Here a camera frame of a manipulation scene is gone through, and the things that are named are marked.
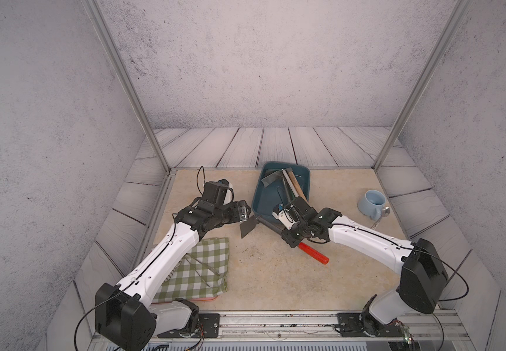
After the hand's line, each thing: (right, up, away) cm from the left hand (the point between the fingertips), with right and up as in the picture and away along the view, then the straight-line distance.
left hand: (247, 211), depth 78 cm
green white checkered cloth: (-18, -25, +7) cm, 31 cm away
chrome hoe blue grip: (+19, +10, +26) cm, 34 cm away
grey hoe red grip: (+15, +15, +33) cm, 39 cm away
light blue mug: (+54, +1, +20) cm, 58 cm away
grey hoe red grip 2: (0, -6, +8) cm, 10 cm away
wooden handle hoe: (+21, +13, +31) cm, 39 cm away
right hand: (+14, -9, +4) cm, 18 cm away
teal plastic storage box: (+7, +3, +27) cm, 29 cm away
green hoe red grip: (+18, +6, +26) cm, 32 cm away
